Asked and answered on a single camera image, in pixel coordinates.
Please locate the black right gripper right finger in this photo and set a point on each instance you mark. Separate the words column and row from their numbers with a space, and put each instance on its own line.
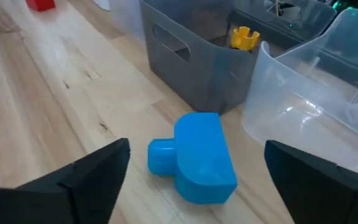
column 322, row 202

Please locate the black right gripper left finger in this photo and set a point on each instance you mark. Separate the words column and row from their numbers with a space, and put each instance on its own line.
column 57, row 202

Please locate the blue rounded toy block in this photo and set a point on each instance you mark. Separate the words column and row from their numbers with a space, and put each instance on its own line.
column 200, row 155

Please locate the small red toy block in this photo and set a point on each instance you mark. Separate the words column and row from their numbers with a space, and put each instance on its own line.
column 40, row 4

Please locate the clear plastic bin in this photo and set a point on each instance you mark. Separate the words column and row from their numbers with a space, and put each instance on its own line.
column 126, row 15
column 291, row 118

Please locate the grey plastic bin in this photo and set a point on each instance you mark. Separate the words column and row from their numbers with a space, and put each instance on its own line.
column 197, row 77

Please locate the small yellow castle piece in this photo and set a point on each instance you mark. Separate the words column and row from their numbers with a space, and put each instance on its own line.
column 244, row 39

